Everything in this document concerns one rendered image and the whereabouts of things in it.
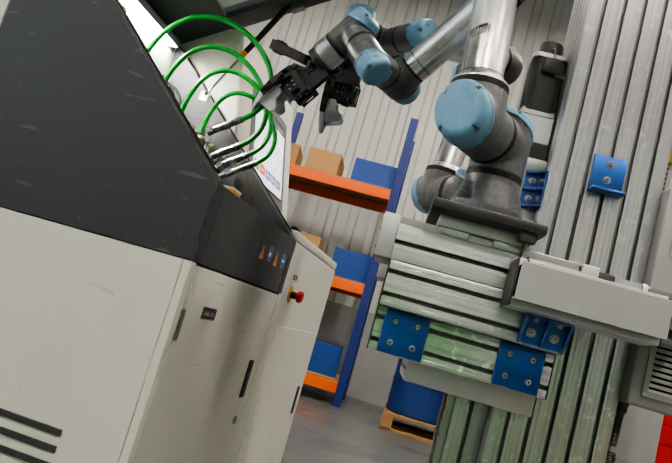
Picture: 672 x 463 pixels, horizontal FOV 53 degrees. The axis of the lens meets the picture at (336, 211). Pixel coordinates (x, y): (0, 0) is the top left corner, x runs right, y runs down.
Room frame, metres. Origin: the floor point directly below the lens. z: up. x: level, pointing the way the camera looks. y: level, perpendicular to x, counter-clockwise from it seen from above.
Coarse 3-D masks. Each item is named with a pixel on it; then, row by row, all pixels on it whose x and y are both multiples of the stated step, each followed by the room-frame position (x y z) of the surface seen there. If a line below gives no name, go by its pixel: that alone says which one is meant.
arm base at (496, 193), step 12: (468, 168) 1.37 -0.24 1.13; (480, 168) 1.33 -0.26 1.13; (492, 168) 1.32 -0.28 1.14; (468, 180) 1.35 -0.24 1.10; (480, 180) 1.32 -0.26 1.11; (492, 180) 1.32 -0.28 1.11; (504, 180) 1.32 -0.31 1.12; (516, 180) 1.33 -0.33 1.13; (456, 192) 1.37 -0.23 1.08; (468, 192) 1.34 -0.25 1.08; (480, 192) 1.31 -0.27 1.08; (492, 192) 1.31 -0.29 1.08; (504, 192) 1.31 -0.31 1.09; (516, 192) 1.33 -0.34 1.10; (468, 204) 1.32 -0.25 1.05; (480, 204) 1.30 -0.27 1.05; (492, 204) 1.30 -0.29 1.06; (504, 204) 1.30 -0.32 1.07; (516, 204) 1.33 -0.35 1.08; (516, 216) 1.32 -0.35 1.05
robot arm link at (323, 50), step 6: (324, 36) 1.52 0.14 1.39; (318, 42) 1.52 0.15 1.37; (324, 42) 1.51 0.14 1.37; (318, 48) 1.52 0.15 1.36; (324, 48) 1.51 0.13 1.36; (330, 48) 1.51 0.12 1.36; (318, 54) 1.52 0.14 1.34; (324, 54) 1.51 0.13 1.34; (330, 54) 1.51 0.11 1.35; (336, 54) 1.51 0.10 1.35; (324, 60) 1.52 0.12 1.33; (330, 60) 1.52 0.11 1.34; (336, 60) 1.53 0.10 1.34; (342, 60) 1.54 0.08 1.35; (330, 66) 1.54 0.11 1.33; (336, 66) 1.55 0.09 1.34
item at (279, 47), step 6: (276, 42) 1.58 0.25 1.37; (282, 42) 1.58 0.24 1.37; (270, 48) 1.59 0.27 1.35; (276, 48) 1.58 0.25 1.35; (282, 48) 1.58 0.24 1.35; (288, 48) 1.57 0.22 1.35; (282, 54) 1.58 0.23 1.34; (288, 54) 1.57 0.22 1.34; (294, 54) 1.56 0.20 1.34; (300, 54) 1.56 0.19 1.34; (306, 54) 1.56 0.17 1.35; (300, 60) 1.56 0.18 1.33; (306, 60) 1.56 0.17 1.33
